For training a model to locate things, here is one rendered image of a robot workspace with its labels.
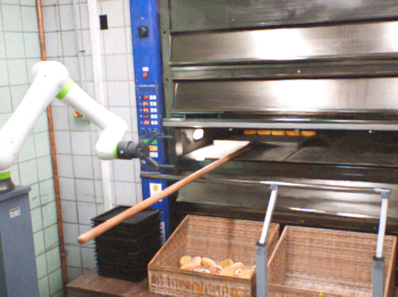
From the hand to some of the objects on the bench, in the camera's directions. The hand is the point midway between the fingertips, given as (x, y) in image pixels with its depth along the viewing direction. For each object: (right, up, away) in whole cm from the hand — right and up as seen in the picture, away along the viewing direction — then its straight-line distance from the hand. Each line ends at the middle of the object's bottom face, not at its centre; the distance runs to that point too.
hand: (170, 152), depth 244 cm
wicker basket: (+75, -71, +11) cm, 104 cm away
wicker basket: (+23, -69, +38) cm, 82 cm away
